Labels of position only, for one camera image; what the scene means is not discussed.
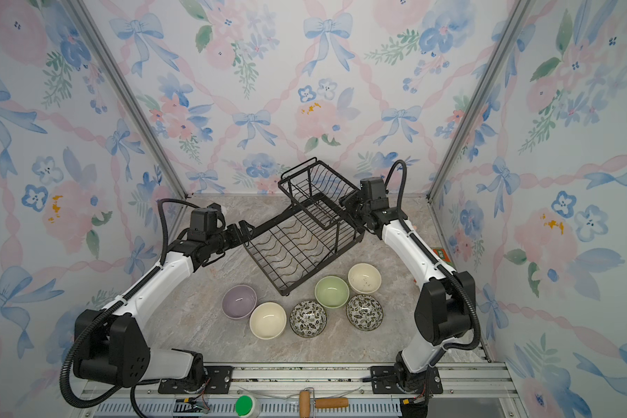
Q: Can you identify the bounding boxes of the black wire dish rack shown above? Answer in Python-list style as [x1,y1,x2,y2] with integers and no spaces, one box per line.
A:
[240,158,364,296]

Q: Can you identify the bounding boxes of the cream speckled bowl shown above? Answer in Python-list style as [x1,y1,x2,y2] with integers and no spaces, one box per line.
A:
[348,263,382,294]

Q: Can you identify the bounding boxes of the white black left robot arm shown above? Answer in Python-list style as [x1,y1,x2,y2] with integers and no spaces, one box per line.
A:
[60,225,245,397]

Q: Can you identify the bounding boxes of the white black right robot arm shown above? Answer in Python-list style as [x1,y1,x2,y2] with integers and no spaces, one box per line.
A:
[341,191,481,393]

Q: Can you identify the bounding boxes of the lavender bowl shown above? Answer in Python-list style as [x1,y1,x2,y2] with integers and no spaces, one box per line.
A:
[222,284,258,320]

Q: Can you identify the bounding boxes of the green red soup packet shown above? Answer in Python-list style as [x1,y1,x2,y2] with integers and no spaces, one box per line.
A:
[433,247,450,262]

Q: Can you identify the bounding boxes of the cream white bowl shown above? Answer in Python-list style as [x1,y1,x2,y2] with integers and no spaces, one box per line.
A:
[249,302,287,341]

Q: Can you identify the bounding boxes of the light green bowl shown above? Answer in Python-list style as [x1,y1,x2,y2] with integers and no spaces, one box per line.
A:
[315,276,350,309]

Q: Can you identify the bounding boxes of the right black floral bowl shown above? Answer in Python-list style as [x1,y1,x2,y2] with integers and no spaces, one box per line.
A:
[346,294,384,332]

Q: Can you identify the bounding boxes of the black floral bowl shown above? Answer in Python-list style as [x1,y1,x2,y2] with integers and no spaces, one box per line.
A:
[346,294,384,332]
[289,300,327,339]

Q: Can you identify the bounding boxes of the left black floral bowl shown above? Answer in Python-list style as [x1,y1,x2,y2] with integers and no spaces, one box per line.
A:
[289,300,327,339]

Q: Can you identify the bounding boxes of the green round button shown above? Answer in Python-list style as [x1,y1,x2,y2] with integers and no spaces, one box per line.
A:
[234,395,261,418]

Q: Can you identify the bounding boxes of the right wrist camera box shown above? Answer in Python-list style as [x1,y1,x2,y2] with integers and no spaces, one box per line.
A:
[361,177,389,212]

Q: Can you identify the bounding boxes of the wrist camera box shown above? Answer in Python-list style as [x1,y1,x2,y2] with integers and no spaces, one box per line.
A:
[361,177,389,212]
[186,204,226,242]

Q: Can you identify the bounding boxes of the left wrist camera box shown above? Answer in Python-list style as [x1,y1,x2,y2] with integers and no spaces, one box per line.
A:
[186,204,226,242]

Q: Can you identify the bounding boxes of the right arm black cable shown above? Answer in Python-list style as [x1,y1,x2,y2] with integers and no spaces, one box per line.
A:
[384,159,482,352]

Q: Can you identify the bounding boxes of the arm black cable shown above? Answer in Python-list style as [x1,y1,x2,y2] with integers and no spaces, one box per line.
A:
[384,159,482,352]
[58,198,205,409]

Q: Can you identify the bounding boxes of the wooden handled tool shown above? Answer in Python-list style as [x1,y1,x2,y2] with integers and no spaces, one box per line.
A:
[298,388,350,418]

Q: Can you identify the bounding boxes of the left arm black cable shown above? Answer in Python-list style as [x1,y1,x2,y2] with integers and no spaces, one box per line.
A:
[58,198,205,409]

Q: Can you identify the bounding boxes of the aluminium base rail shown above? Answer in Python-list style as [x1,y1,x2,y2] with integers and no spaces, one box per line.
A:
[78,362,528,417]

